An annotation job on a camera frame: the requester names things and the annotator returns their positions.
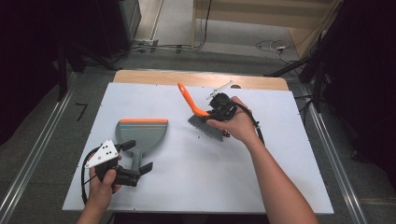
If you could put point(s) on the pile of red kidney beans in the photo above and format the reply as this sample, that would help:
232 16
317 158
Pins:
226 133

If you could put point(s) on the dark cabinet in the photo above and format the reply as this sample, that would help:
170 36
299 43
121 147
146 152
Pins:
124 21

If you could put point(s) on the light wooden shelf unit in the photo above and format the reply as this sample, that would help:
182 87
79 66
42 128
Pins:
264 15

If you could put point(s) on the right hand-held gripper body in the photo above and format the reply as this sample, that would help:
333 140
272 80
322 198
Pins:
222 107

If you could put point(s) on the white table mat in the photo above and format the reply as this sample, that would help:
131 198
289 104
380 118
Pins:
186 180

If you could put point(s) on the grey dustpan with orange edge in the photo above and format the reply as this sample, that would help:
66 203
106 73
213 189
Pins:
141 133

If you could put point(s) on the black metal stand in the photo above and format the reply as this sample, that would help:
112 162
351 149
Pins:
62 71
317 71

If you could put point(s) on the orange brush with grey bristles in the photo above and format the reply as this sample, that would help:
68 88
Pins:
191 101

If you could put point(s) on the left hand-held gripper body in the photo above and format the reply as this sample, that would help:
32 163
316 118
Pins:
104 154

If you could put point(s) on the person's right hand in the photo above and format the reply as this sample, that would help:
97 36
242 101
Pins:
238 126

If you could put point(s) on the person's left hand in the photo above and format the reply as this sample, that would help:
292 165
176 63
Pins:
101 191

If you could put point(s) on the metal floor rail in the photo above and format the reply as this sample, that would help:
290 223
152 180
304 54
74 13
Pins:
31 158
336 161

